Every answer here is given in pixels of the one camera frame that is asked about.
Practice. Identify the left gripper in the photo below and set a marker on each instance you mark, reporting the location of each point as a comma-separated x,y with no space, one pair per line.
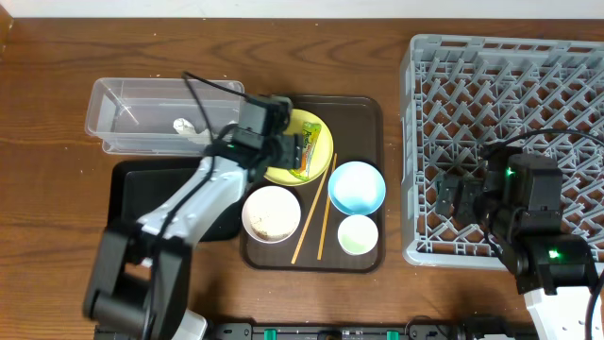
292,153

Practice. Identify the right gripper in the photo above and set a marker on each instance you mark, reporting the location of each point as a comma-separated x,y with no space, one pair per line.
465,196

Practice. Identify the yellow plate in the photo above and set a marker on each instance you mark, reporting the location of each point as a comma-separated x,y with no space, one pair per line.
321,155

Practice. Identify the green orange snack wrapper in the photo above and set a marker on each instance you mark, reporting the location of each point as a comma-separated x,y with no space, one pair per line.
310,134

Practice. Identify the white bowl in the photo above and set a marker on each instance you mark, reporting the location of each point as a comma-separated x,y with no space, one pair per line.
271,214

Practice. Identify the light blue bowl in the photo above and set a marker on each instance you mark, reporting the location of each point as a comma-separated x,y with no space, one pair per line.
356,187

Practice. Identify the white tissue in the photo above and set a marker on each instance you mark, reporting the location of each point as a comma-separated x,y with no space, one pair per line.
186,129

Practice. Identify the small white green cup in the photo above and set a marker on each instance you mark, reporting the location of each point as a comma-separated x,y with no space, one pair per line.
357,234

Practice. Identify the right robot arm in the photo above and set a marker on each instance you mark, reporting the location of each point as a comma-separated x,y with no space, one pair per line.
555,273

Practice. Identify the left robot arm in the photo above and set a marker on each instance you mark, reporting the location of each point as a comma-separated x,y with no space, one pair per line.
140,278

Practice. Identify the grey dishwasher rack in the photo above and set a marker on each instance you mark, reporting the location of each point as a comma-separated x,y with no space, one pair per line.
459,93

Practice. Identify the left wooden chopstick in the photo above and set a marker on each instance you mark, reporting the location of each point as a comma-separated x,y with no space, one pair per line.
310,215

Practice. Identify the wooden chopstick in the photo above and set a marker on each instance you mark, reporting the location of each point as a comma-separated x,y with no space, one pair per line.
310,215
326,213

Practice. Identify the right wooden chopstick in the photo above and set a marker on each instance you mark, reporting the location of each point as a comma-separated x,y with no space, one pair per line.
326,213

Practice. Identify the dark brown serving tray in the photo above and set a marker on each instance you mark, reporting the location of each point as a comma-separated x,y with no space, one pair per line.
355,123

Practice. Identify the lower clear plastic bin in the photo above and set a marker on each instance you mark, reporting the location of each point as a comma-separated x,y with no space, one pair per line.
141,147

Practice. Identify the clear plastic bin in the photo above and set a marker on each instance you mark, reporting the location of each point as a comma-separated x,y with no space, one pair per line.
141,147
109,93

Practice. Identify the black tray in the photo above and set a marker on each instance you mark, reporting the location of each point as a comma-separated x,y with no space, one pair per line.
140,187

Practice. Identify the upper clear plastic bin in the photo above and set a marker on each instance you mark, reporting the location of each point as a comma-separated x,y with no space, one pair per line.
109,93

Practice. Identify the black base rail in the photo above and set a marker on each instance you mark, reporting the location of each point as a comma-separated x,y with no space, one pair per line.
242,331

